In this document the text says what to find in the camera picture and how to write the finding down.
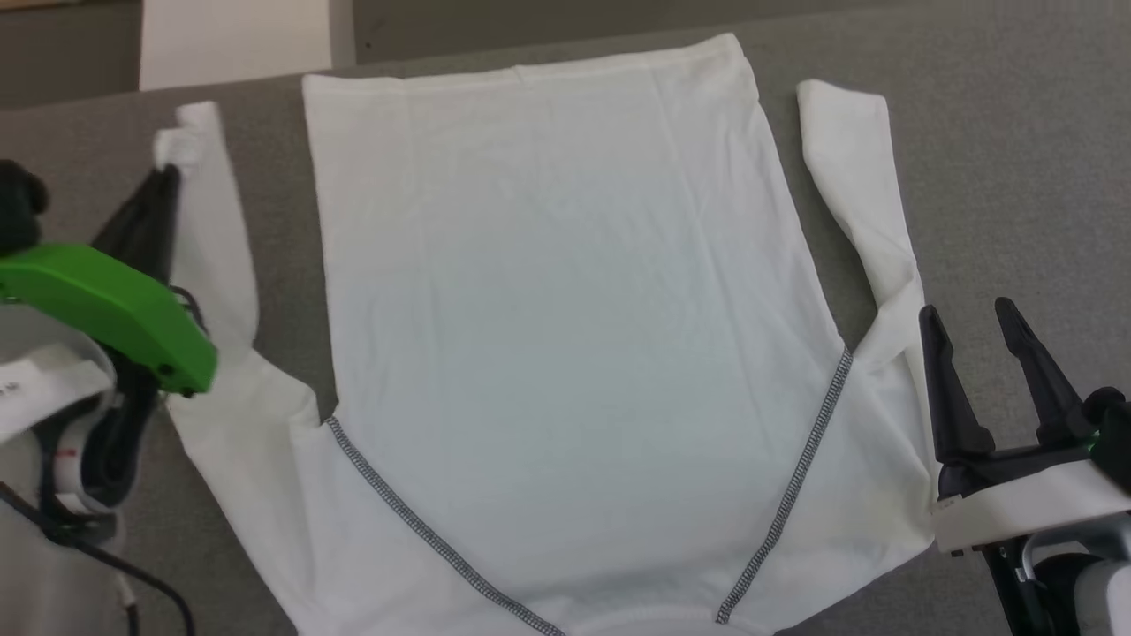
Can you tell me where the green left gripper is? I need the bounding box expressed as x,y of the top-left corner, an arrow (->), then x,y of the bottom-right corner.
0,164 -> 218,396

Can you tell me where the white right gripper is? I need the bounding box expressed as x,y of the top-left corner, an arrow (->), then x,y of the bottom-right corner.
919,297 -> 1131,555

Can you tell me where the white long-sleeve garment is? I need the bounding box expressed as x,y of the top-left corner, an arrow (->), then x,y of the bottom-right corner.
152,33 -> 942,636

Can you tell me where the white rectangular box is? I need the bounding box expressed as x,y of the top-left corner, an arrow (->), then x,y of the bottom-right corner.
140,0 -> 356,92

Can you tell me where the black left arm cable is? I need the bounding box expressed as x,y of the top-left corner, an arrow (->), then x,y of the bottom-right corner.
0,481 -> 195,636

